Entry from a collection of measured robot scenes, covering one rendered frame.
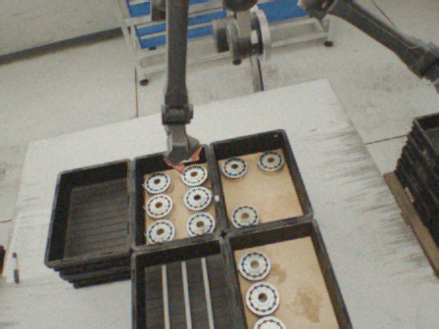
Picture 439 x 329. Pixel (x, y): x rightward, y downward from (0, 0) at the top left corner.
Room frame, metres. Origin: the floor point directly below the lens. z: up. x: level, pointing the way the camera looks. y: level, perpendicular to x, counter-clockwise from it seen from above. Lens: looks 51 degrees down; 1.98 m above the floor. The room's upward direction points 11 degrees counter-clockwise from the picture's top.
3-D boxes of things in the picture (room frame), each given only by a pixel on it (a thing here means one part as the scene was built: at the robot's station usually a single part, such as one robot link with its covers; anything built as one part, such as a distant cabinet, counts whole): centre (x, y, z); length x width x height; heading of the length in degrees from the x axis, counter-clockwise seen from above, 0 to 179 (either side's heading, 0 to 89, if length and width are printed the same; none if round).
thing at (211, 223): (0.65, 0.12, 0.86); 0.10 x 0.10 x 0.01
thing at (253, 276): (0.47, -0.04, 0.86); 0.10 x 0.10 x 0.01
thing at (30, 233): (0.81, 0.84, 0.70); 0.33 x 0.23 x 0.01; 2
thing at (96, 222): (0.76, 0.49, 0.87); 0.40 x 0.30 x 0.11; 0
